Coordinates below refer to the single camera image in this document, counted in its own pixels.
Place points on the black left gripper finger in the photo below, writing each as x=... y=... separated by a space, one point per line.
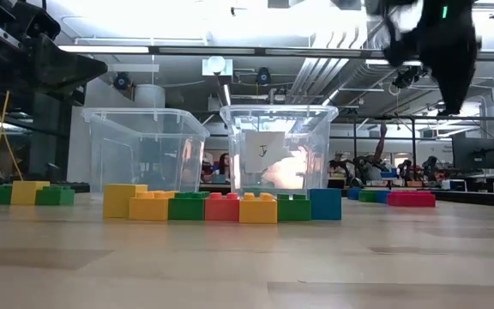
x=67 y=70

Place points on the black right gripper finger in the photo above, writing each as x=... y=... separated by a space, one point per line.
x=452 y=96

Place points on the red large block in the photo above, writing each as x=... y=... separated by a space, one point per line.
x=411 y=199

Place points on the yellow small block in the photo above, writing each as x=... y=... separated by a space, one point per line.
x=118 y=201
x=26 y=193

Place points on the green large block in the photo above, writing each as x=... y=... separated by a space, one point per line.
x=294 y=209
x=367 y=196
x=186 y=209

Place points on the blue large block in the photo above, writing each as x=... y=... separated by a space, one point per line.
x=352 y=194
x=325 y=204

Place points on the clear plastic bin with label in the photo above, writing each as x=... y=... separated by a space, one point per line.
x=315 y=150

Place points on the yellow-orange small block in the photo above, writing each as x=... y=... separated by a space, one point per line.
x=149 y=209

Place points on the orange small block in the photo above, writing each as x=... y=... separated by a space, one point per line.
x=221 y=209

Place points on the yellow large block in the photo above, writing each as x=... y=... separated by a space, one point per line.
x=257 y=210

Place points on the black background robot arm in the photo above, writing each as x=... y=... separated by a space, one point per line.
x=356 y=167

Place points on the white ceiling light strip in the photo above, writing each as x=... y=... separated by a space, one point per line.
x=101 y=49

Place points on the black computer monitor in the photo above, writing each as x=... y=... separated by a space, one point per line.
x=474 y=153

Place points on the white round column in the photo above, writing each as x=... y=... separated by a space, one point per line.
x=149 y=95

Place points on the black overhead crossbeam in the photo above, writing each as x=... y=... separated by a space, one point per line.
x=315 y=52

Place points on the white round ceiling lamp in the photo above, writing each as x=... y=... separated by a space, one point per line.
x=216 y=64

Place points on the person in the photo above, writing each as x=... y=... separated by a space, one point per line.
x=224 y=165

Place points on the white paper label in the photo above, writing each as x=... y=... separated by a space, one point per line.
x=265 y=161

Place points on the black ceiling camera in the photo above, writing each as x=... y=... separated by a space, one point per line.
x=121 y=80
x=263 y=76

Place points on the black background rig frame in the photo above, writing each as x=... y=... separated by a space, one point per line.
x=414 y=146

